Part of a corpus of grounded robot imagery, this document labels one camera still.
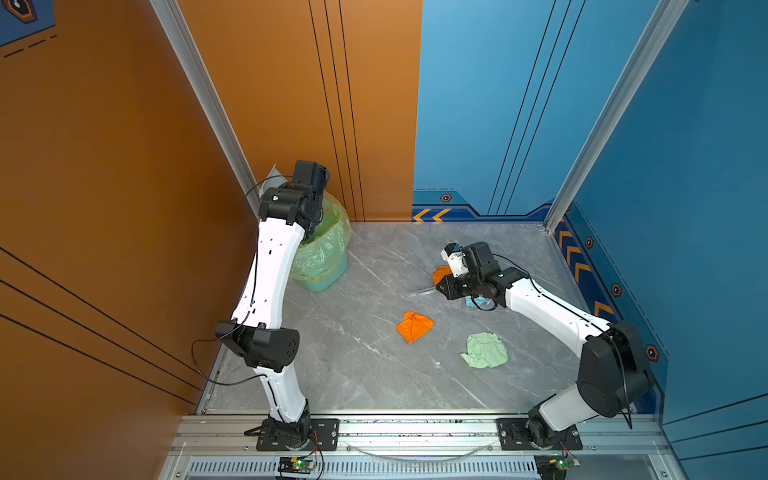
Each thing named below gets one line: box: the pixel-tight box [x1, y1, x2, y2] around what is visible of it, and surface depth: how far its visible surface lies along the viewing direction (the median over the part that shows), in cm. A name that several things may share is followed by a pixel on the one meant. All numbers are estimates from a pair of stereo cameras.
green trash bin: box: [291, 191, 352, 292], surface depth 87 cm
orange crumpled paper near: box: [396, 311, 435, 344], surface depth 93 cm
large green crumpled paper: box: [460, 332, 508, 369], surface depth 87 cm
